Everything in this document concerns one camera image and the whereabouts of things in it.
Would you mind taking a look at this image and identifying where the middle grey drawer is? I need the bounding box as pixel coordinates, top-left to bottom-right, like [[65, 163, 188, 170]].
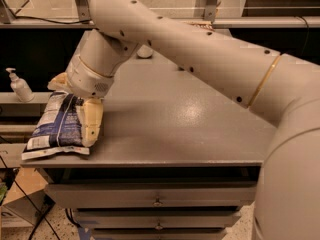
[[74, 209, 241, 229]]

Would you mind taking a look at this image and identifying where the grey metal shelf rail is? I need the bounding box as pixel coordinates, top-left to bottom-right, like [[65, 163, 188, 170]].
[[0, 16, 320, 29]]

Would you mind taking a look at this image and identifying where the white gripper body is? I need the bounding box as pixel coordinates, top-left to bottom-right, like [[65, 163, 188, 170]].
[[66, 55, 114, 98]]

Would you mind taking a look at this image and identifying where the grey drawer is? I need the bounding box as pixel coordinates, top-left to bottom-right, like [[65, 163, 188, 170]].
[[92, 229, 227, 240], [74, 209, 241, 229], [45, 183, 256, 208]]

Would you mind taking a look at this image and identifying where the bottom grey drawer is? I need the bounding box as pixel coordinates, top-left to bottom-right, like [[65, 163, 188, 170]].
[[92, 229, 227, 240]]

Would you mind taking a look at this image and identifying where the blue chip bag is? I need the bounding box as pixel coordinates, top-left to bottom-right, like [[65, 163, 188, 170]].
[[21, 91, 90, 161]]

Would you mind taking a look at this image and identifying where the top grey drawer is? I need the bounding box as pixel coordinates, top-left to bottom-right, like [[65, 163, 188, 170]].
[[45, 183, 256, 208]]

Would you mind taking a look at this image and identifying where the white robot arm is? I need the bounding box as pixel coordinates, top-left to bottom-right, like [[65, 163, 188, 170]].
[[48, 0, 320, 240]]

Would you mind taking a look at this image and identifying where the white pump dispenser bottle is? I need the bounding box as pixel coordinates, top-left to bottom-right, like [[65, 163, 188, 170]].
[[6, 68, 34, 102]]

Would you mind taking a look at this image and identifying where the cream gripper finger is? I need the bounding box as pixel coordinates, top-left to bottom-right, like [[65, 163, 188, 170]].
[[48, 72, 72, 93], [81, 98, 103, 147]]

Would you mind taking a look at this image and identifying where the white plastic bottle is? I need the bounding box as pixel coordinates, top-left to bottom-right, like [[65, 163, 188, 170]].
[[137, 45, 153, 59]]

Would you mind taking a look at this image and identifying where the cardboard box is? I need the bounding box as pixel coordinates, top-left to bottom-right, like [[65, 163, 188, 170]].
[[1, 168, 47, 228]]

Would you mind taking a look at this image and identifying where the black cable on floor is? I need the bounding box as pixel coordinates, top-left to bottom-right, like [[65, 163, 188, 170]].
[[0, 155, 63, 240]]

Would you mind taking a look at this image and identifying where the grey drawer cabinet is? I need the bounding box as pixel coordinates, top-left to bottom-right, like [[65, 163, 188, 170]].
[[19, 28, 278, 240]]

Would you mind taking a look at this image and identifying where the brown chip bag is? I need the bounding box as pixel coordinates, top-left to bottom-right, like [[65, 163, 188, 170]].
[[186, 21, 213, 31]]

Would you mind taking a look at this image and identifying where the black cable on shelf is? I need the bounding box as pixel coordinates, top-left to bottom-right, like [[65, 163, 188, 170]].
[[13, 15, 93, 26]]

